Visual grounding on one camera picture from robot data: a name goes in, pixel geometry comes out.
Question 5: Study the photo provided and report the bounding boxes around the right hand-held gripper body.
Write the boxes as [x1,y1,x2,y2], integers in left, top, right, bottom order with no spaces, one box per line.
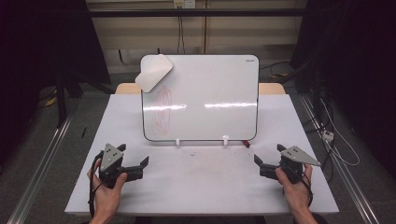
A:
[259,145,322,185]

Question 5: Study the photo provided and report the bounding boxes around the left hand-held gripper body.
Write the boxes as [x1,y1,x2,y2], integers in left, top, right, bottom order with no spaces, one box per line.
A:
[98,143,145,189]

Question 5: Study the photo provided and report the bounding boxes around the white whiteboard eraser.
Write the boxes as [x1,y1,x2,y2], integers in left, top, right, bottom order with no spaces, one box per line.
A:
[134,53,174,93]

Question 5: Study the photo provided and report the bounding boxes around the white whiteboard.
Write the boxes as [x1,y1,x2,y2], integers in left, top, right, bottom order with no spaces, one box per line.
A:
[139,54,261,143]

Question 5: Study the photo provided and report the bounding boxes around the person's right hand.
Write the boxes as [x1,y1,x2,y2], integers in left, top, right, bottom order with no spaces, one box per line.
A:
[275,162,314,216]

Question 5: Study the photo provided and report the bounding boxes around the person's left hand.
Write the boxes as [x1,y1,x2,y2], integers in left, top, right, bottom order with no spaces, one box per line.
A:
[86,158,129,219]

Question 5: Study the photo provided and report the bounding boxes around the white power strip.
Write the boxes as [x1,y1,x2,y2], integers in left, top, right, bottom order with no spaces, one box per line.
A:
[321,129,335,142]

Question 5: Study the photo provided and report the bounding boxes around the light wooden table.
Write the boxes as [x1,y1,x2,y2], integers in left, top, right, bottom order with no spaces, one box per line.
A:
[114,81,287,95]

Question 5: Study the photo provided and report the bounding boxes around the black metal stand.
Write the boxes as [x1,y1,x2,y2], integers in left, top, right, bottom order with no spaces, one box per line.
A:
[54,60,115,129]

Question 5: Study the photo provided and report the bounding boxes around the dark curtain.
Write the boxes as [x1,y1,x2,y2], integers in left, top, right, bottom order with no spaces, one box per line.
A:
[289,0,396,180]
[0,0,112,169]

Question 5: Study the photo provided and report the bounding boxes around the black horizontal bar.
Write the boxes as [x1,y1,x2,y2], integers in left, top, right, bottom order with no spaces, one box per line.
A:
[88,7,307,19]

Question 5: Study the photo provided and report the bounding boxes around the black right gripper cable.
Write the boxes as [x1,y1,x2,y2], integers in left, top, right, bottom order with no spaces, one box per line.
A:
[289,166,314,208]

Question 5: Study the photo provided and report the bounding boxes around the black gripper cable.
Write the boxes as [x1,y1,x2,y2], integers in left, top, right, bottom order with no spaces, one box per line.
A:
[88,150,106,218]
[289,166,314,208]

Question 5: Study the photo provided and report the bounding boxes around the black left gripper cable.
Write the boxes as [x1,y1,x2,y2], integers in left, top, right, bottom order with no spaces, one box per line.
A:
[88,150,106,218]

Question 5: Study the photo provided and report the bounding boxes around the aluminium floor rail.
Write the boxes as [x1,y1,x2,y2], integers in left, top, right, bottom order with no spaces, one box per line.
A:
[299,93,380,224]
[7,114,75,224]

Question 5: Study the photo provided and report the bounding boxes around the black floor cables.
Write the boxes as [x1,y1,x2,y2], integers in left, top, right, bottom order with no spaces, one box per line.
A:
[304,92,336,183]

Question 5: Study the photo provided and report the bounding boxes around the white cable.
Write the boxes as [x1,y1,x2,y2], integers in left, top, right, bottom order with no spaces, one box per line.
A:
[319,98,361,167]

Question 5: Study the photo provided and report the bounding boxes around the black hanging cable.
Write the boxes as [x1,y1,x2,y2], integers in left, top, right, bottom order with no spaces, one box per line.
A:
[177,7,185,55]

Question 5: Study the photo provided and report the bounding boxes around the white wall socket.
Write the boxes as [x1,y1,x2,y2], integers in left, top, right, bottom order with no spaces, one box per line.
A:
[173,0,197,9]

